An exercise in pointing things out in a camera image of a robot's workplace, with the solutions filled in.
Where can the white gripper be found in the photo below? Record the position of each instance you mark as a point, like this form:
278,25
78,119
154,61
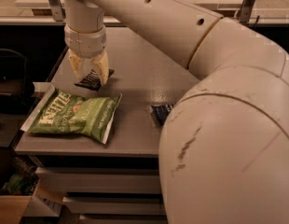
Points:
85,43

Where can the black rxbar chocolate bar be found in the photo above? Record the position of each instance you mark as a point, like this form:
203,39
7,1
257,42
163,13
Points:
91,82

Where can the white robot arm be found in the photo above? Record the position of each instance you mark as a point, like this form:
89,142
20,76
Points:
224,148

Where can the green jalapeno chip bag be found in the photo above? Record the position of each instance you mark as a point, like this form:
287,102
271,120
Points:
61,112

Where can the dark blue snack bag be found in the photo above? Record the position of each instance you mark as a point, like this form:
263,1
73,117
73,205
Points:
161,112

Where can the black chair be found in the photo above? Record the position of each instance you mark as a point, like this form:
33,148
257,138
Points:
16,88

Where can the grey drawer cabinet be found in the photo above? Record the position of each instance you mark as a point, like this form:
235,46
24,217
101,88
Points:
115,183

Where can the cardboard box with snacks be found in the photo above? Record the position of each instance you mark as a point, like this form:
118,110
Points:
22,193

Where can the left metal shelf bracket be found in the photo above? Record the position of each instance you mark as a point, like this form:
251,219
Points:
56,10

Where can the metal shelf bracket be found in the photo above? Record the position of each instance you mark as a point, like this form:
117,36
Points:
245,12
56,10

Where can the right metal shelf bracket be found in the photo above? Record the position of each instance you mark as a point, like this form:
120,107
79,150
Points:
245,12

